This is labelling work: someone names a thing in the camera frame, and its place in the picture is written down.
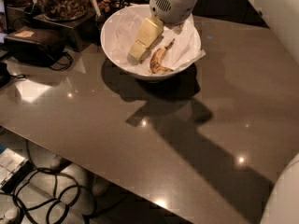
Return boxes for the black cables on floor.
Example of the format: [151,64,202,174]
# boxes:
[0,140,130,224]

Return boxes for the glass jar of nuts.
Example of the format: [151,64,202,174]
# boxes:
[37,0,89,21]

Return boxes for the black box with label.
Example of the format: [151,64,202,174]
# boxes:
[4,26,65,67]

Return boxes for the white paper liner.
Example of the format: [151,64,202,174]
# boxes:
[107,5,205,80]

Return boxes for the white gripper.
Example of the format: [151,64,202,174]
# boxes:
[127,0,197,65]

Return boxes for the black cable on table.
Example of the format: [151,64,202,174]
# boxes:
[46,51,74,72]

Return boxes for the white bowl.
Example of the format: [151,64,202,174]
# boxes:
[101,5,205,82]

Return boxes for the black device at edge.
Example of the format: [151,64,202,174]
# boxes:
[0,61,27,89]

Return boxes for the white power strip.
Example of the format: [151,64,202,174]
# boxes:
[0,148,31,193]

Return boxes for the black stand under jar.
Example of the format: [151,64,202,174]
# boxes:
[34,11,98,51]

